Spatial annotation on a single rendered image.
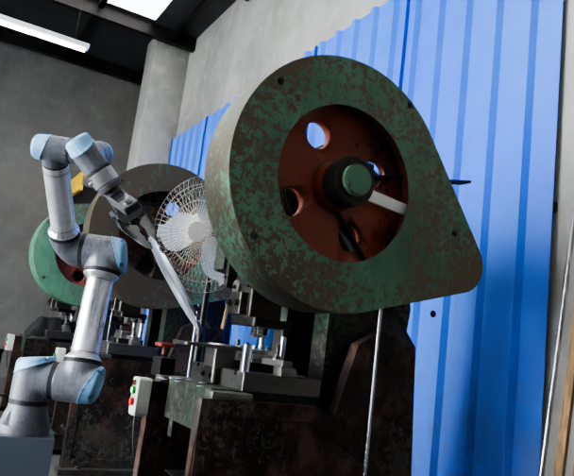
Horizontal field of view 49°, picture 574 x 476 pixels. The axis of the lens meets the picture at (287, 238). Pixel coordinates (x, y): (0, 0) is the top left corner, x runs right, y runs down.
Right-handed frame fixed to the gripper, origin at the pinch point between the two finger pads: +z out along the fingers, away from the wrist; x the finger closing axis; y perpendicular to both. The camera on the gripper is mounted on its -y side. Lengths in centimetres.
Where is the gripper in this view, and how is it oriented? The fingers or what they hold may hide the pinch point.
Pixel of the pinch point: (152, 244)
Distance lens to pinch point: 179.9
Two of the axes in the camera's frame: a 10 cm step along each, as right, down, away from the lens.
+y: -4.2, 1.0, 9.0
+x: -7.3, 5.6, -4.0
